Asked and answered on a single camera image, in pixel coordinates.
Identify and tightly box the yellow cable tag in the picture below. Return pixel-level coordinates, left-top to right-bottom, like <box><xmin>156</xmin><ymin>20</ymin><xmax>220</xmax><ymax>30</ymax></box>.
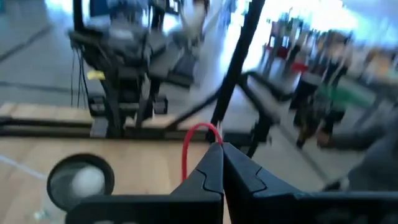
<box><xmin>86</xmin><ymin>70</ymin><xmax>106</xmax><ymax>81</ymax></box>

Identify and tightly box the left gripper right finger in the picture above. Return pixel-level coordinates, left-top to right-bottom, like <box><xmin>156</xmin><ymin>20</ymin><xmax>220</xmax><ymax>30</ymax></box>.
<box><xmin>222</xmin><ymin>142</ymin><xmax>398</xmax><ymax>224</ymax></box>

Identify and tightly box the thin red rubber band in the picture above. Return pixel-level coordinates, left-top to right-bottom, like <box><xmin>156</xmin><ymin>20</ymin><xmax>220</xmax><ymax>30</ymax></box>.
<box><xmin>182</xmin><ymin>122</ymin><xmax>224</xmax><ymax>183</ymax></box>

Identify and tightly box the white cable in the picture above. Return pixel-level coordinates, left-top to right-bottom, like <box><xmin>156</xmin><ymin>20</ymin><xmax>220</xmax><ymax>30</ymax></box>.
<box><xmin>0</xmin><ymin>154</ymin><xmax>47</xmax><ymax>181</ymax></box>

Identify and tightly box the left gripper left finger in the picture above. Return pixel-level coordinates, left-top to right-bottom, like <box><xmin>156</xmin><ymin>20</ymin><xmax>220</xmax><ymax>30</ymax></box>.
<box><xmin>64</xmin><ymin>142</ymin><xmax>224</xmax><ymax>224</ymax></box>

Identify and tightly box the white cup with black rim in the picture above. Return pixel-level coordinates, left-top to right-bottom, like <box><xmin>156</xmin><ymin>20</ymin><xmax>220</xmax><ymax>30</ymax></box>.
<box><xmin>46</xmin><ymin>153</ymin><xmax>116</xmax><ymax>213</ymax></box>

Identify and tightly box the white ball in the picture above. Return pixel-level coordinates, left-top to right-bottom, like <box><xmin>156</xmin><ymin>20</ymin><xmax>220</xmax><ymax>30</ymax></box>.
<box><xmin>70</xmin><ymin>166</ymin><xmax>106</xmax><ymax>198</ymax></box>

